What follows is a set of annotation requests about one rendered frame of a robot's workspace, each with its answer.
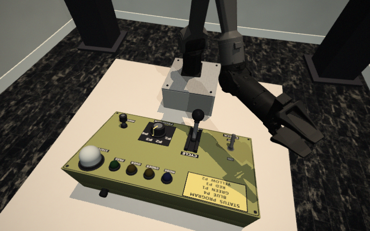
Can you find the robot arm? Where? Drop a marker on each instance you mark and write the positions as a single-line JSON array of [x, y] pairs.
[[235, 77]]

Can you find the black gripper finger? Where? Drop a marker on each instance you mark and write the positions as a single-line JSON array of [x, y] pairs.
[[295, 117], [291, 140]]

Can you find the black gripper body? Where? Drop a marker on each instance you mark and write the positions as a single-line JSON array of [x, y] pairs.
[[264, 107]]

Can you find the olive control console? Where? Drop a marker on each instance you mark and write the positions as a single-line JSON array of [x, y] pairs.
[[194, 170]]

